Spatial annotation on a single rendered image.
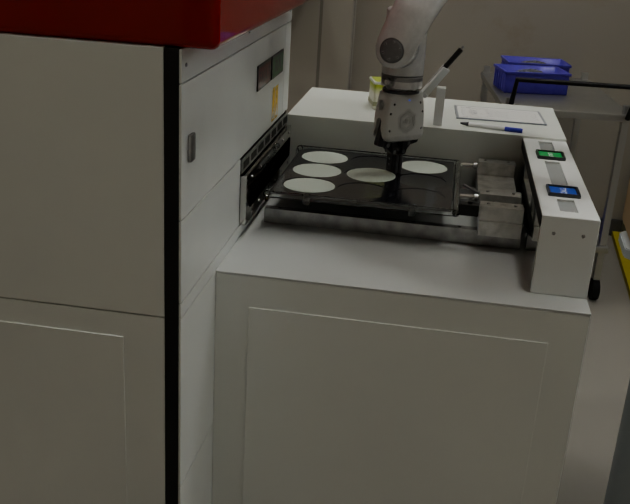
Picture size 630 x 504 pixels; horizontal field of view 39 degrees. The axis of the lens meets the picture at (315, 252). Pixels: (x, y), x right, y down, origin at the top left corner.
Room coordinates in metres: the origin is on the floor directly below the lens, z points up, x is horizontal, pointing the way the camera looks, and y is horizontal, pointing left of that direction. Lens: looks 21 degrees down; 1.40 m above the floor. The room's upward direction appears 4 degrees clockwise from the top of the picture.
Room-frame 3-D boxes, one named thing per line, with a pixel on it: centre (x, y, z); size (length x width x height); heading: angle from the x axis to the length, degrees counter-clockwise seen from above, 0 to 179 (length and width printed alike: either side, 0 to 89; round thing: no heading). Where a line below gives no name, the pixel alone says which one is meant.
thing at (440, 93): (1.99, -0.24, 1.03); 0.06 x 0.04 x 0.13; 82
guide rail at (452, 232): (1.64, -0.14, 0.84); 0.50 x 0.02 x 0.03; 82
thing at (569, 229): (1.65, -0.45, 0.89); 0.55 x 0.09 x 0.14; 172
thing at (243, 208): (1.78, 0.11, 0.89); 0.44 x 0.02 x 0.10; 172
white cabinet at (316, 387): (1.83, -0.22, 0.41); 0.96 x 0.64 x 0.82; 172
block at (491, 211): (1.59, -0.34, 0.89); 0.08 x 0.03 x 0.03; 82
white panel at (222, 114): (1.61, 0.15, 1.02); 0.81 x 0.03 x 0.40; 172
